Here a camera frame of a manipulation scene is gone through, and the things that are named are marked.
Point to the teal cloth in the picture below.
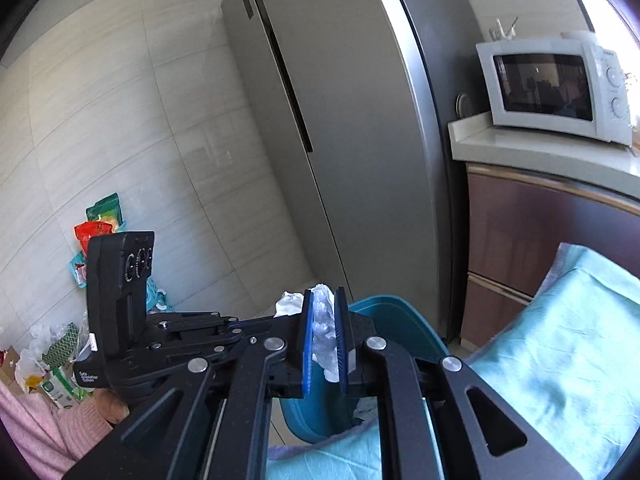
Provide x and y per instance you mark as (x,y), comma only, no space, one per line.
(540,360)

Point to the round plate behind microwave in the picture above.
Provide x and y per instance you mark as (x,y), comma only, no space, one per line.
(461,104)

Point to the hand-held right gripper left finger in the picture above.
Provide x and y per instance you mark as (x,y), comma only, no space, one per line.
(307,350)

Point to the white tissue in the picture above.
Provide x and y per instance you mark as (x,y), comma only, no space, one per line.
(288,303)

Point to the green mesh bag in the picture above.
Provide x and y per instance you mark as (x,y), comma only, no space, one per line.
(62,345)

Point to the white plastic wrap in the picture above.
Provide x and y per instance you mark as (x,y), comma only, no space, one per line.
(324,330)

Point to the teal patterned bag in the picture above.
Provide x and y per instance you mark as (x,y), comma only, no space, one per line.
(157,297)

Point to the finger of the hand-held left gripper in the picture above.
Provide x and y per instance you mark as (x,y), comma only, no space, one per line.
(210,345)
(205,322)

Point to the person's pink sleeved left forearm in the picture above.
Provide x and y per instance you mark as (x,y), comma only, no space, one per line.
(45,425)

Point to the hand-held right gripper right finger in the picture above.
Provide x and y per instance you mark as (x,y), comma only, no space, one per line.
(341,345)

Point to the white microwave oven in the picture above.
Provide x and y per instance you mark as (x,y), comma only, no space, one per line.
(550,90)

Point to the white items on microwave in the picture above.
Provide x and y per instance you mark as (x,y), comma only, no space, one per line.
(502,32)

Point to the grey refrigerator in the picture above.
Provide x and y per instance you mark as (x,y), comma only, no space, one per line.
(350,135)

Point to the teal plastic bin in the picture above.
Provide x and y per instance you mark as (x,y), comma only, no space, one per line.
(400,330)

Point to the green white packet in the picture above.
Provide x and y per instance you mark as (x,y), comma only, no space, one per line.
(62,390)

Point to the grey purple cloth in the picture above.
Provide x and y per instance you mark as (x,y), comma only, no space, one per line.
(552,265)

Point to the green snack packet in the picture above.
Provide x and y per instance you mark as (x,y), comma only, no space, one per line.
(107,207)

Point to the red snack packet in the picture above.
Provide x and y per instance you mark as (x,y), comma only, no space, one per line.
(92,232)

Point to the teal snack packet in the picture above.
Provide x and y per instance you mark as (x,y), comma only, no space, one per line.
(80,270)

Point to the cardboard box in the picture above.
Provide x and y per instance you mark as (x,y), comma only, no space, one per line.
(7,365)

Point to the person's left hand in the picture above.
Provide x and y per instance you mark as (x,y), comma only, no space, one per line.
(112,407)

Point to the brown kitchen counter cabinet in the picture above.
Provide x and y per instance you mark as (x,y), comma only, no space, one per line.
(525,220)

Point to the bags of groceries on floor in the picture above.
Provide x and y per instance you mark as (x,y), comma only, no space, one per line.
(37,340)

